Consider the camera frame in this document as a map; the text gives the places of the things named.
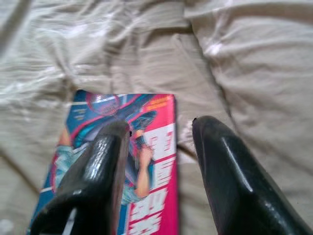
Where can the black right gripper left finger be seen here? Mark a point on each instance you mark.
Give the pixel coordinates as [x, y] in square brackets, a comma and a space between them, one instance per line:
[88, 186]

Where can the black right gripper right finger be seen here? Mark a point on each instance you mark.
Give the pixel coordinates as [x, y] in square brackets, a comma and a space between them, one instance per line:
[232, 186]

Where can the pink blue comic book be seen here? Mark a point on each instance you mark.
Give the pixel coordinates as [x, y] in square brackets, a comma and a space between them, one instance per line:
[156, 156]

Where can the beige floral bed sheet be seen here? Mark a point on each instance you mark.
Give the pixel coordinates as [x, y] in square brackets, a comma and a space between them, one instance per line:
[156, 49]

